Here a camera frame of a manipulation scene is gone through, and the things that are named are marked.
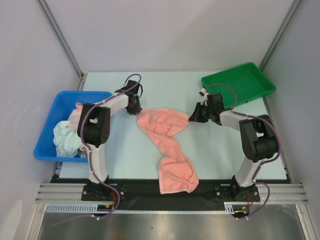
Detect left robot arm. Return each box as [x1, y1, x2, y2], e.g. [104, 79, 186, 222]
[77, 80, 143, 200]

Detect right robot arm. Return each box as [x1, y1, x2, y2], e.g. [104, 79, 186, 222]
[188, 90, 281, 201]

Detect green plastic tray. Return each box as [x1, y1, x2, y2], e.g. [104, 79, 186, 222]
[201, 62, 276, 108]

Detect pale pink towel in bin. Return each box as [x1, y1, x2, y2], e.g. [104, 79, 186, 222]
[67, 102, 83, 132]

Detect blue plastic bin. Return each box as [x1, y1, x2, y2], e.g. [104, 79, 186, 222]
[33, 90, 112, 163]

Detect aluminium frame rail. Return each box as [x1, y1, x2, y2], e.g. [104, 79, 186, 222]
[35, 183, 309, 205]

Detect white slotted cable duct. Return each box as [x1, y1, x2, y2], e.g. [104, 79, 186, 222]
[46, 201, 248, 215]

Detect light blue towel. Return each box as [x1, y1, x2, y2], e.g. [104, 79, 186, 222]
[53, 120, 86, 158]

